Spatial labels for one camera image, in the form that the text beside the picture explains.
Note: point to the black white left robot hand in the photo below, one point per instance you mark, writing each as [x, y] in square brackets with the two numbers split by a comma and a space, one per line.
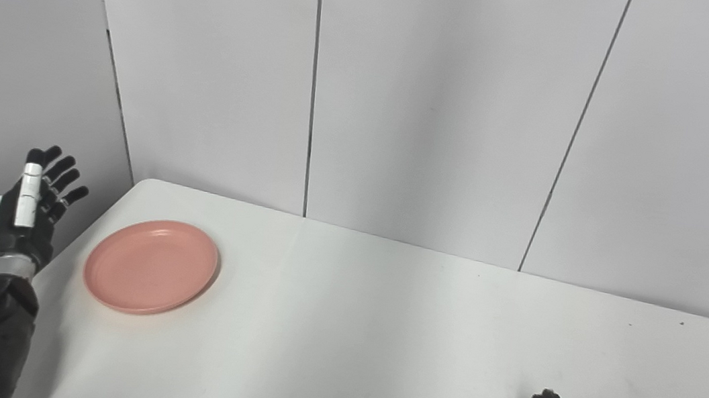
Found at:
[18, 235]

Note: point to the pink round plate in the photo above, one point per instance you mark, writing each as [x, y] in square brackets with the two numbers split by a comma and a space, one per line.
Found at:
[150, 266]

